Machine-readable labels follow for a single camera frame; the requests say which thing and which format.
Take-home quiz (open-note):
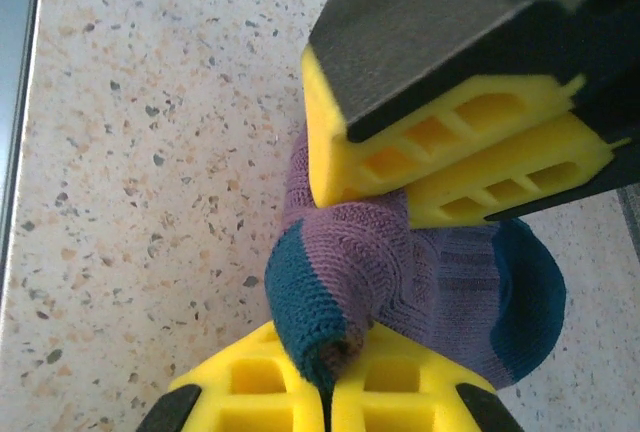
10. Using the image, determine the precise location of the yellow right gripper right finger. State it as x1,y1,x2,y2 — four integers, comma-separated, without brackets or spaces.
331,324,524,432

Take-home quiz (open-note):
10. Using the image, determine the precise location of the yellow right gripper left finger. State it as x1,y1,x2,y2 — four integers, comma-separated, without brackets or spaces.
137,321,327,432

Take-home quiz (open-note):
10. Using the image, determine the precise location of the purple sock with teal toe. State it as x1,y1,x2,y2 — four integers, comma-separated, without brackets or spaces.
264,129,569,396

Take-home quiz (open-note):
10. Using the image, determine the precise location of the aluminium front frame rail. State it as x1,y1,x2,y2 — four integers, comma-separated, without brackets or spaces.
0,0,45,273

